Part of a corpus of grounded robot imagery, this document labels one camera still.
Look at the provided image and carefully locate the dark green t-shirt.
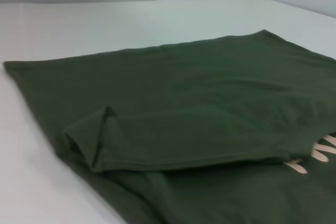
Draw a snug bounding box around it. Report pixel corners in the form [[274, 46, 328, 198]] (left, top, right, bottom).
[[3, 29, 336, 224]]

